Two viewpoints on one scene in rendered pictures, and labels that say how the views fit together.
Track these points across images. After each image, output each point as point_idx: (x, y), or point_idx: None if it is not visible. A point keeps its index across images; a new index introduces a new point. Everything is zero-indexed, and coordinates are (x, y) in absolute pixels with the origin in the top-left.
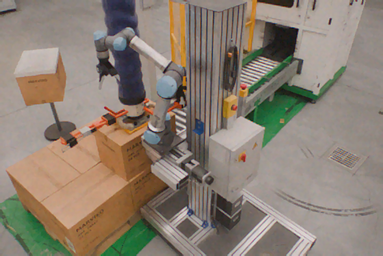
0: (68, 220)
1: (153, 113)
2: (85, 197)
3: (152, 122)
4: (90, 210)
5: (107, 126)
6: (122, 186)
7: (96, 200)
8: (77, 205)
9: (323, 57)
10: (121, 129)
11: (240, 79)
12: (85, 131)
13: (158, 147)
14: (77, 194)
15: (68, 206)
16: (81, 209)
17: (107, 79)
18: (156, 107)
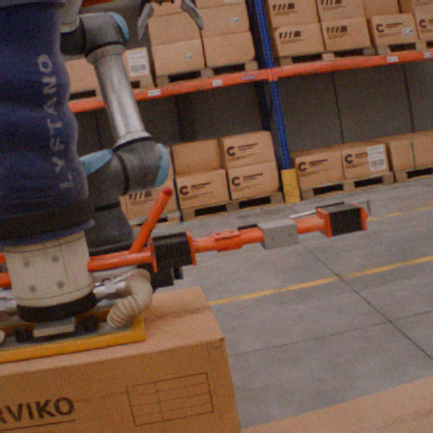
0: (429, 388)
1: (132, 104)
2: (368, 422)
3: (142, 125)
4: (365, 397)
5: (176, 326)
6: (247, 428)
7: (341, 412)
8: (396, 409)
9: None
10: (146, 314)
11: None
12: (276, 220)
13: (137, 232)
14: (388, 431)
15: (423, 411)
16: (389, 401)
17: None
18: (129, 82)
